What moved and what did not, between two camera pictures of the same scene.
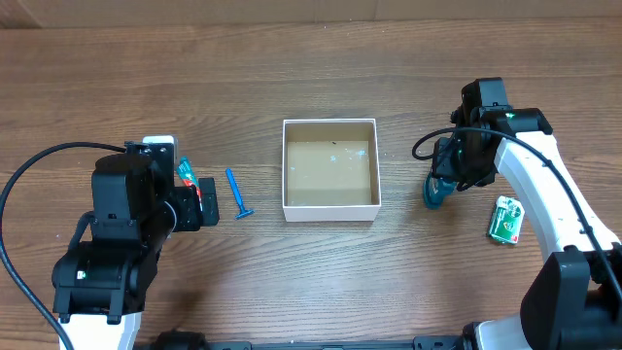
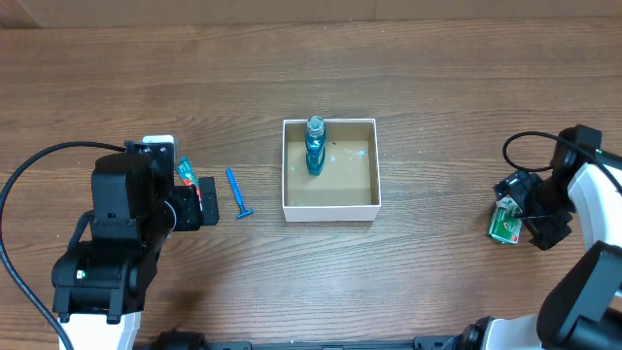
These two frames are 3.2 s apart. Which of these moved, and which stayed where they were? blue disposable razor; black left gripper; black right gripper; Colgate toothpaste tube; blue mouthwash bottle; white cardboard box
Moved: black right gripper; blue mouthwash bottle
Stayed: white cardboard box; black left gripper; Colgate toothpaste tube; blue disposable razor
